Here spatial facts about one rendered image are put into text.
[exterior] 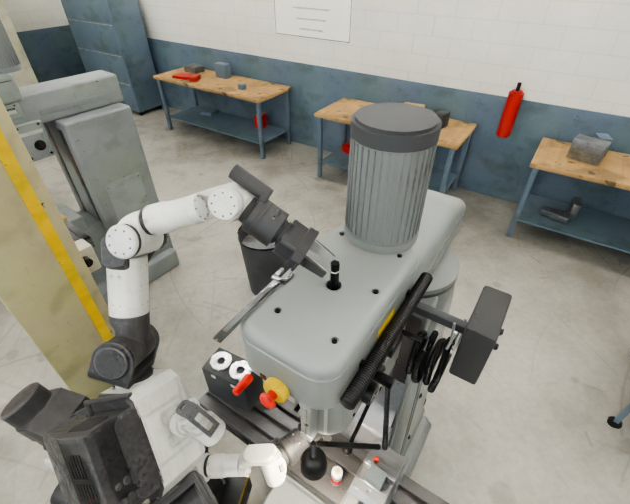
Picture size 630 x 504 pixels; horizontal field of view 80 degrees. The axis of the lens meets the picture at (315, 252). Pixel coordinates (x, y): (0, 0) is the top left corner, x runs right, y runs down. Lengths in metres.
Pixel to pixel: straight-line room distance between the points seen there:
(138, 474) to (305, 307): 0.52
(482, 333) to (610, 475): 2.22
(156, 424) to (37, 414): 0.39
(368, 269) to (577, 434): 2.52
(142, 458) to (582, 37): 4.69
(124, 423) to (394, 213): 0.77
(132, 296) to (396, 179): 0.66
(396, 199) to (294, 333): 0.38
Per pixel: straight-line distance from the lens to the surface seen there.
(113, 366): 1.00
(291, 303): 0.84
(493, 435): 3.00
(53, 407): 1.33
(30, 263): 2.43
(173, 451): 1.08
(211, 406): 1.83
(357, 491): 1.54
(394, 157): 0.84
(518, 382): 3.30
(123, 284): 0.97
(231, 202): 0.79
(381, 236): 0.95
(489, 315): 1.14
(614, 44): 4.80
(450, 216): 1.44
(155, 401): 1.05
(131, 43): 7.99
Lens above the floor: 2.51
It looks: 39 degrees down
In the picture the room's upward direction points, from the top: straight up
